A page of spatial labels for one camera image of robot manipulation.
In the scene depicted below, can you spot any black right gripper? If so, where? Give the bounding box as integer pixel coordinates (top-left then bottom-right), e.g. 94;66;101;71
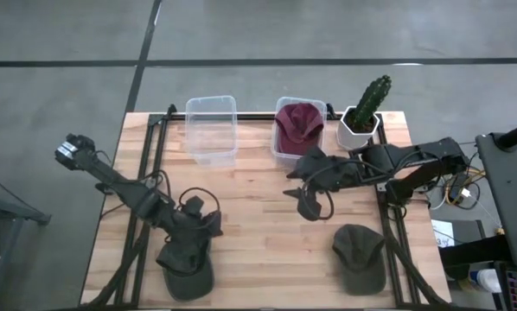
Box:
282;145;364;202

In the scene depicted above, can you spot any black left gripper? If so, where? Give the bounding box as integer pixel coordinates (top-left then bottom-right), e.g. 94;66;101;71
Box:
156;206;224;277

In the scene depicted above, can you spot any dark green baseball cap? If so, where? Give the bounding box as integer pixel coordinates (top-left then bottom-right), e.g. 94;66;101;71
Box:
156;239;215;302
331;223;388;297

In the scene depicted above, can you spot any dark red baseball cap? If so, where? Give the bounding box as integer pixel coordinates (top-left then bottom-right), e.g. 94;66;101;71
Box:
274;102;325;157

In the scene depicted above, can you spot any clear plastic bin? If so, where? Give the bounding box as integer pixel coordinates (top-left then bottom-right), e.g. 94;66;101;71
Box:
270;96;329;170
184;95;239;168

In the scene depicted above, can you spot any white hexagonal plant pot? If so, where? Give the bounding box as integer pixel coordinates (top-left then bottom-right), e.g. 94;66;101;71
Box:
336;105;381;151

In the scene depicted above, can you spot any green cactus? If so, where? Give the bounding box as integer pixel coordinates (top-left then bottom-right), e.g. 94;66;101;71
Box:
352;74;393;131

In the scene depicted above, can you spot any white paper sheet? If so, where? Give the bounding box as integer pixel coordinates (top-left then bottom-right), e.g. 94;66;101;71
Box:
430;219;456;249

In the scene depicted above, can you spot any black floor stand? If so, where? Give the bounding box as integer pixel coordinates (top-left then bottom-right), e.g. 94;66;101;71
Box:
0;171;53;311

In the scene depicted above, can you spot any black monitor panel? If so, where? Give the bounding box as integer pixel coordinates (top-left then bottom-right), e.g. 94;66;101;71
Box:
476;130;517;270

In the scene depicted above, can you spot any white plastic bottle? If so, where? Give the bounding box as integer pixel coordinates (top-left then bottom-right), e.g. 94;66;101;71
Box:
469;268;502;295

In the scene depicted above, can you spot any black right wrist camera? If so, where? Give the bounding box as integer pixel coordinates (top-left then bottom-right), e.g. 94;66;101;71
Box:
297;192;329;222

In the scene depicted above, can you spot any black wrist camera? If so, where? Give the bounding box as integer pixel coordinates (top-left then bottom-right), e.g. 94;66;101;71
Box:
183;195;206;218
297;192;329;222

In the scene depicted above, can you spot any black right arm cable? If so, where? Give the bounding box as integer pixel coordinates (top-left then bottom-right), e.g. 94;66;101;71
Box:
300;160;393;222

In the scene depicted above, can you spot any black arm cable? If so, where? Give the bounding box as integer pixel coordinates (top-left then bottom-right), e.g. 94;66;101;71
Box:
94;149;221;226
300;160;393;222

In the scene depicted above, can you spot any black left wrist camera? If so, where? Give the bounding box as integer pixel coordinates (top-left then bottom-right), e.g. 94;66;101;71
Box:
183;195;206;218

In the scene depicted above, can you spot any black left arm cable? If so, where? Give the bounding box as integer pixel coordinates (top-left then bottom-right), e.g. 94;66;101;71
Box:
94;149;221;226

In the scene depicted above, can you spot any yellow cable bundle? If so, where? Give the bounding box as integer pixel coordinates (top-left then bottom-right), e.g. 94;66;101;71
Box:
443;166;488;208

